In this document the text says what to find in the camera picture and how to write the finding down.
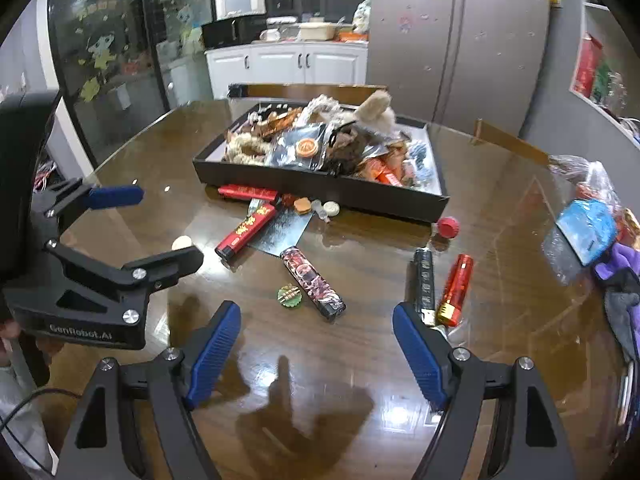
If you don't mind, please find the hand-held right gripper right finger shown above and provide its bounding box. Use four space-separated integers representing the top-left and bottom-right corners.
391 301 581 480

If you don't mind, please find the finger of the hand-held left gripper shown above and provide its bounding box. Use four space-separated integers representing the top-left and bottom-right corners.
32 177 146 242
44 236 205 329

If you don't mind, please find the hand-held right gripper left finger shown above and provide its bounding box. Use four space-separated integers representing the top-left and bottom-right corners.
55 300 243 480

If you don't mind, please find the black gold-lettered knife case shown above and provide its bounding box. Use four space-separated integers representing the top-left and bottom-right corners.
413 247 442 327

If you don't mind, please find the red gold-print case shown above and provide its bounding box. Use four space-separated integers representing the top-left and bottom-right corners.
215 204 279 262
218 184 280 201

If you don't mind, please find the red knife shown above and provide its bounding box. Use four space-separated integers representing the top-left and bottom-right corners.
436 254 474 328

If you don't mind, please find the dark patterned case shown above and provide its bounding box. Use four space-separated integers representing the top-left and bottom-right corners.
279 245 347 319

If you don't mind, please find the black storage box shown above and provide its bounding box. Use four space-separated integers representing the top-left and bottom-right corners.
192 101 451 224

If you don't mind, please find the person's left forearm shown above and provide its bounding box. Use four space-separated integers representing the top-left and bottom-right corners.
0 360 55 477

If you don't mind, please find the glossy wooden desktop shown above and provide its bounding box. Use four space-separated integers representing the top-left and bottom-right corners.
50 95 637 480

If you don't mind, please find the silver foil packet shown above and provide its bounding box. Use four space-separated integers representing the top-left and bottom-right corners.
247 199 315 257

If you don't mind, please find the cream beaded scrunchie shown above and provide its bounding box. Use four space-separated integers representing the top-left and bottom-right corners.
225 130 273 163

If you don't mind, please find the glass door with stickers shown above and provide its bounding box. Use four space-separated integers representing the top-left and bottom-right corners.
47 0 216 166

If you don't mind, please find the clear bag with orange token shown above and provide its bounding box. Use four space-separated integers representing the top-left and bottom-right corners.
267 125 328 171

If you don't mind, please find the red snack packet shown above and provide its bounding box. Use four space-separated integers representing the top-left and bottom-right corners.
370 157 406 186

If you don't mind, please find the black microwave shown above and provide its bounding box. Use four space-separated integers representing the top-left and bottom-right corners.
201 14 268 52

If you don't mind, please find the white kitchen cabinet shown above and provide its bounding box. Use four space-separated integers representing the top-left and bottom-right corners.
205 41 369 102

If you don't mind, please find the grey cloth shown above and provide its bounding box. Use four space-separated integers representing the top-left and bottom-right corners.
602 270 640 361

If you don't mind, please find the blue plastic pack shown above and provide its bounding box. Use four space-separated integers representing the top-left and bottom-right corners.
556 199 618 267

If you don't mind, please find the brown plush toy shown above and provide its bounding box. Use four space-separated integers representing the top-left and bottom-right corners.
327 127 381 176

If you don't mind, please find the purple cloth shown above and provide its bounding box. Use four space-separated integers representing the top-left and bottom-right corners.
595 245 640 291

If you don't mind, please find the clear plastic bag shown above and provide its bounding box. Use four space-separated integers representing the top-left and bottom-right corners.
542 154 633 286

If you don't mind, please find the beige furry headband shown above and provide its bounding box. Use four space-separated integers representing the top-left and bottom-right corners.
352 91 398 133

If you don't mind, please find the beige plastic container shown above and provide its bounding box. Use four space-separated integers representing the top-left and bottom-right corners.
299 22 336 41

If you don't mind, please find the silver refrigerator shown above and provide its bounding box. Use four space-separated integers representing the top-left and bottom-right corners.
365 0 552 126

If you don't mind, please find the printed plastic bag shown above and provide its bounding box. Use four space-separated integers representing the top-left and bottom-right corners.
352 0 372 36

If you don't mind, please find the green package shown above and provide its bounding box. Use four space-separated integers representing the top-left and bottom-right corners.
595 60 613 103

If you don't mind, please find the red package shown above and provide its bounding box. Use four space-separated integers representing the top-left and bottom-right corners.
574 34 603 98

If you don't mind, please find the white wall shelf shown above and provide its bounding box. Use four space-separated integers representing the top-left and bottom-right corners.
569 2 640 151

